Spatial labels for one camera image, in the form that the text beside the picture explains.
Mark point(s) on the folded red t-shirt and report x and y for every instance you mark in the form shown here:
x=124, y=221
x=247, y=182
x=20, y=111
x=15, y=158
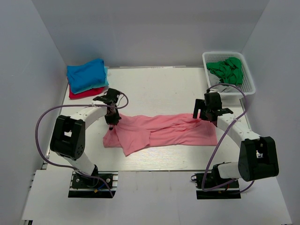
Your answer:
x=85, y=94

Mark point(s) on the pink t-shirt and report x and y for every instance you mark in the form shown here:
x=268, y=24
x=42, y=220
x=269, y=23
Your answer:
x=134, y=133

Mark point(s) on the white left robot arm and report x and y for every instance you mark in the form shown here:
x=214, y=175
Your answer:
x=68, y=138

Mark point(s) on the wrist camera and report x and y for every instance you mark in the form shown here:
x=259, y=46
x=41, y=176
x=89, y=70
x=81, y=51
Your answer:
x=111, y=96
x=213, y=100

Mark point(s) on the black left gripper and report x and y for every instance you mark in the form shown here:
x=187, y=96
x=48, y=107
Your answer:
x=115, y=120

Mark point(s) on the white plastic laundry basket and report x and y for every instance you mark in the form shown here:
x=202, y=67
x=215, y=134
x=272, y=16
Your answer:
x=247, y=86

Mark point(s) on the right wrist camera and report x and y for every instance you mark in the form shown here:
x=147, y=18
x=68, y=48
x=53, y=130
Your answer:
x=213, y=100

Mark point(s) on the green t-shirt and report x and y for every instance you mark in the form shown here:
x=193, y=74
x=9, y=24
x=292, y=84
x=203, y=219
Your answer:
x=228, y=71

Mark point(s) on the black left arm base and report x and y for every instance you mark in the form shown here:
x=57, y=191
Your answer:
x=83, y=187

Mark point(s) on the folded blue t-shirt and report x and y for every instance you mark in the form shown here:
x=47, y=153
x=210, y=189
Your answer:
x=87, y=76

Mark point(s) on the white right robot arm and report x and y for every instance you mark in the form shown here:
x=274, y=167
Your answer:
x=258, y=155

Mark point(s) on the grey t-shirt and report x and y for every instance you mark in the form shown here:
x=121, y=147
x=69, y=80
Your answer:
x=221, y=88

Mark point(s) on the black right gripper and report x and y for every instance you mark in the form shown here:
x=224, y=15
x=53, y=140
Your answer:
x=199, y=105

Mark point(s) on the folded cyan t-shirt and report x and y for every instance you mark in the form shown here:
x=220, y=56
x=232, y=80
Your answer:
x=106, y=75

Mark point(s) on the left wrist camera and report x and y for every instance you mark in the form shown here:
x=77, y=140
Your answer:
x=111, y=96

